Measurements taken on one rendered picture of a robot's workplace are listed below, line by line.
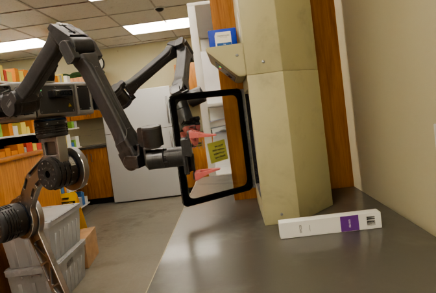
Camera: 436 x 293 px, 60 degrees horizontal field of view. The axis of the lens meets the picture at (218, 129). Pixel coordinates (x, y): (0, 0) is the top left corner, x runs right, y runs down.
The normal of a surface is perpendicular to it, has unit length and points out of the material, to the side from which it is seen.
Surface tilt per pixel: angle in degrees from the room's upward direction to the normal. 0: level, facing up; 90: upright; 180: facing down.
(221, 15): 90
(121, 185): 90
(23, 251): 96
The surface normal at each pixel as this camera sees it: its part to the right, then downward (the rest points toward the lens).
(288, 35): 0.68, -0.05
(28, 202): -0.51, 0.11
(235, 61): -0.03, 0.06
